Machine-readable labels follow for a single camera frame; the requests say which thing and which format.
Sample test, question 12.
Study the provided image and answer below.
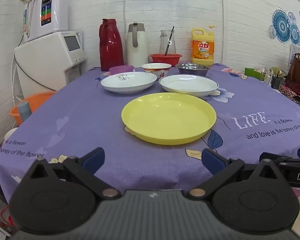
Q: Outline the glass pitcher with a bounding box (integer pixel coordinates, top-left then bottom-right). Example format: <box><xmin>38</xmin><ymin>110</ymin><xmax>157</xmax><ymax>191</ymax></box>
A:
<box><xmin>159</xmin><ymin>29</ymin><xmax>177</xmax><ymax>55</ymax></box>

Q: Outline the purple plastic bowl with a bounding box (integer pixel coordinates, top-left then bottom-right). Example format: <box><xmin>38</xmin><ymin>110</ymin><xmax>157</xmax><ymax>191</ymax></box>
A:
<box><xmin>109</xmin><ymin>65</ymin><xmax>134</xmax><ymax>76</ymax></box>

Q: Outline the white water dispenser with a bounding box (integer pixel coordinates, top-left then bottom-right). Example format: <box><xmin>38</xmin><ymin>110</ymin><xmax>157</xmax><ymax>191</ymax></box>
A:
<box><xmin>14</xmin><ymin>31</ymin><xmax>88</xmax><ymax>92</ymax></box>

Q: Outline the yellow detergent bottle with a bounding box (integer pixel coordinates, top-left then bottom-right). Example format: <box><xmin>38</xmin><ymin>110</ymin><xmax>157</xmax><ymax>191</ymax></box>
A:
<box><xmin>191</xmin><ymin>25</ymin><xmax>215</xmax><ymax>66</ymax></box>

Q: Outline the black stirring stick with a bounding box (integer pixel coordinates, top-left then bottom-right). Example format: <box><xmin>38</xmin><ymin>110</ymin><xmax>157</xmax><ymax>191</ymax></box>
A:
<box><xmin>164</xmin><ymin>26</ymin><xmax>175</xmax><ymax>56</ymax></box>

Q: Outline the yellow plastic plate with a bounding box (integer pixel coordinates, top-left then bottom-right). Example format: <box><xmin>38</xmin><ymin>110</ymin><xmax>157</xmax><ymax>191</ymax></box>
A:
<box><xmin>121</xmin><ymin>92</ymin><xmax>217</xmax><ymax>146</ymax></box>

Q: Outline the blue paper fan decoration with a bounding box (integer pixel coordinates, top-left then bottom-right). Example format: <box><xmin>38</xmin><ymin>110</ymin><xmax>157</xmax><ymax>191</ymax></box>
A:
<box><xmin>269</xmin><ymin>8</ymin><xmax>300</xmax><ymax>51</ymax></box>

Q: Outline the red patterned ceramic bowl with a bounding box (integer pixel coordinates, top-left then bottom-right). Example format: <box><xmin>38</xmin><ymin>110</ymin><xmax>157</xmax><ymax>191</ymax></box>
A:
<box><xmin>141</xmin><ymin>63</ymin><xmax>172</xmax><ymax>80</ymax></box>

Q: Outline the grey-blue cup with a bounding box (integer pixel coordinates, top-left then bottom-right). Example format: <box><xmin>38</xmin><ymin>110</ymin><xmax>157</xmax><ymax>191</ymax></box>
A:
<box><xmin>17</xmin><ymin>101</ymin><xmax>32</xmax><ymax>121</ymax></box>

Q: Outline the purple floral tablecloth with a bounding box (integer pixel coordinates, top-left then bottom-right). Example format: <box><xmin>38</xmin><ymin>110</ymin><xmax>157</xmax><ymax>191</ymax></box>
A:
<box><xmin>0</xmin><ymin>63</ymin><xmax>300</xmax><ymax>205</ymax></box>

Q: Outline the white water purifier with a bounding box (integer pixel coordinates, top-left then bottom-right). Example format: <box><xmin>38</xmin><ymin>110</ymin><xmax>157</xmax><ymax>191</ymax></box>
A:
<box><xmin>23</xmin><ymin>0</ymin><xmax>69</xmax><ymax>43</ymax></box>

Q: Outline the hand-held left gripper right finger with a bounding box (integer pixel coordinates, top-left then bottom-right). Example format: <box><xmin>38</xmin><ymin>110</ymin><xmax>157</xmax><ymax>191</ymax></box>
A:
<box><xmin>187</xmin><ymin>148</ymin><xmax>286</xmax><ymax>200</ymax></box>

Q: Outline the stainless steel bowl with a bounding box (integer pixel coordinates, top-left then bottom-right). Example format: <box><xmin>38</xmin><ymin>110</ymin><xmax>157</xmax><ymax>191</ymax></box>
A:
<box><xmin>175</xmin><ymin>63</ymin><xmax>211</xmax><ymax>78</ymax></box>

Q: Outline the white container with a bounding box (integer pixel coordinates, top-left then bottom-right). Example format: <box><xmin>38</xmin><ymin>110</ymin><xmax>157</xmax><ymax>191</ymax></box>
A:
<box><xmin>3</xmin><ymin>127</ymin><xmax>19</xmax><ymax>141</ymax></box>

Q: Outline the orange plastic basin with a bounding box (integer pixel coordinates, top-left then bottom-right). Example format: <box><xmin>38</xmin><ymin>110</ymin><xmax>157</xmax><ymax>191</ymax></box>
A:
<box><xmin>9</xmin><ymin>92</ymin><xmax>57</xmax><ymax>126</ymax></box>

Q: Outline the green tissue box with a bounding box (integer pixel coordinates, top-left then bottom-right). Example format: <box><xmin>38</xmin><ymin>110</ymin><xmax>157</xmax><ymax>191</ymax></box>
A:
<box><xmin>245</xmin><ymin>67</ymin><xmax>266</xmax><ymax>81</ymax></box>

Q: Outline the red thermos jug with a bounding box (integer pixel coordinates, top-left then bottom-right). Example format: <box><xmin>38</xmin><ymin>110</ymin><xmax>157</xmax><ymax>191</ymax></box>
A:
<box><xmin>99</xmin><ymin>18</ymin><xmax>124</xmax><ymax>72</ymax></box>

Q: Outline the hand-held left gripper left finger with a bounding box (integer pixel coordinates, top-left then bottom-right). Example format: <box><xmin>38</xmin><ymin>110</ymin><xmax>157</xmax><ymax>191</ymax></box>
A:
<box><xmin>22</xmin><ymin>147</ymin><xmax>122</xmax><ymax>201</ymax></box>

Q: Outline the white plate with flower print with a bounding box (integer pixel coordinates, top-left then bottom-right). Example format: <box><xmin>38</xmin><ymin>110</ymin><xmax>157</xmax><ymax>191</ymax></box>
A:
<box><xmin>101</xmin><ymin>72</ymin><xmax>157</xmax><ymax>95</ymax></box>

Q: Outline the red patterned cloth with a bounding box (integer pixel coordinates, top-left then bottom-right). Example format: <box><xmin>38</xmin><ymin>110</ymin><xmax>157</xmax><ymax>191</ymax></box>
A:
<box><xmin>279</xmin><ymin>83</ymin><xmax>300</xmax><ymax>111</ymax></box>

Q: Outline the red plastic basket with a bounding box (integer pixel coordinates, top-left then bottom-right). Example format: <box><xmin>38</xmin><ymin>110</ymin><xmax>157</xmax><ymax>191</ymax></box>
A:
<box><xmin>149</xmin><ymin>53</ymin><xmax>183</xmax><ymax>70</ymax></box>

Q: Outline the white thermos jug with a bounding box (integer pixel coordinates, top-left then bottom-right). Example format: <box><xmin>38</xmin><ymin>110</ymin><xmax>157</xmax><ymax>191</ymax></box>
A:
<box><xmin>126</xmin><ymin>22</ymin><xmax>150</xmax><ymax>68</ymax></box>

